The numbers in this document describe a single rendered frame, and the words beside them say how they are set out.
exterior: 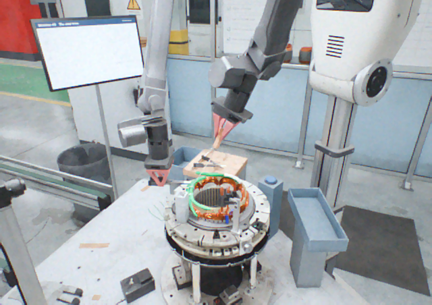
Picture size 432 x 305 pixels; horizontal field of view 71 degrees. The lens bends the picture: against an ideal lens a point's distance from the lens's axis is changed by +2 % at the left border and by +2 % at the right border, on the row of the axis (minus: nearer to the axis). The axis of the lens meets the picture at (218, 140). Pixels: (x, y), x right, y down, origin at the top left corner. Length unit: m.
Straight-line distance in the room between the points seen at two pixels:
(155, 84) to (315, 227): 0.64
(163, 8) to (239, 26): 2.23
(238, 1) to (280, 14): 2.46
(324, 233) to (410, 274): 1.55
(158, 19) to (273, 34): 0.34
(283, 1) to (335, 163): 0.71
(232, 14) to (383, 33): 2.25
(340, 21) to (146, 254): 1.04
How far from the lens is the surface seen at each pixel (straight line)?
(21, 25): 4.47
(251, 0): 3.03
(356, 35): 0.98
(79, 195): 1.75
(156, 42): 0.85
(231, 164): 1.20
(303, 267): 1.10
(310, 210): 1.08
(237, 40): 3.09
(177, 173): 1.22
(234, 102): 0.75
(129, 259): 1.26
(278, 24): 0.63
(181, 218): 0.88
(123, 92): 3.22
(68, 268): 1.31
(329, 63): 1.04
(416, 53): 2.97
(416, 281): 2.49
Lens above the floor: 1.68
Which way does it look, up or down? 26 degrees down
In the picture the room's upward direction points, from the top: straight up
